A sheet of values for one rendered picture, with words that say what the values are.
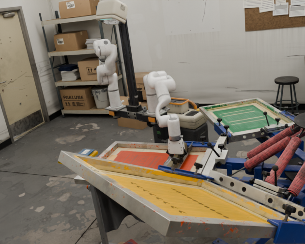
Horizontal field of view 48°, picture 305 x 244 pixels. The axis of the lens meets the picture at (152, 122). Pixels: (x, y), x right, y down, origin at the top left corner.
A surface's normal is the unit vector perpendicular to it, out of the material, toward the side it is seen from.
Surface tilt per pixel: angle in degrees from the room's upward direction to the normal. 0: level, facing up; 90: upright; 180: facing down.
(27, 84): 90
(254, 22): 90
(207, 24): 90
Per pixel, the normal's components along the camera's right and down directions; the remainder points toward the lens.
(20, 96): 0.92, 0.02
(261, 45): -0.36, 0.36
